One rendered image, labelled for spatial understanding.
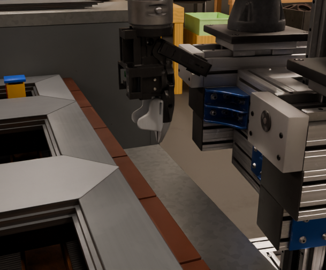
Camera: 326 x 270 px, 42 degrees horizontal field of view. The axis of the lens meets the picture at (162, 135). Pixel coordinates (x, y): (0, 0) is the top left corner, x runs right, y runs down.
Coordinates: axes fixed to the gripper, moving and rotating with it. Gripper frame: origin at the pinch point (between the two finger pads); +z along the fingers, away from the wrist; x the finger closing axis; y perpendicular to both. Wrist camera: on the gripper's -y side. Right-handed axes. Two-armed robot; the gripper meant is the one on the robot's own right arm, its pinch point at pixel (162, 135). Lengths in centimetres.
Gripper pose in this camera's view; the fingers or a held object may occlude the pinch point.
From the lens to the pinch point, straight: 79.5
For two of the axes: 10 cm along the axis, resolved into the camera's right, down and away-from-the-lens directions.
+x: 3.5, 3.5, -8.7
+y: -9.4, 1.3, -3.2
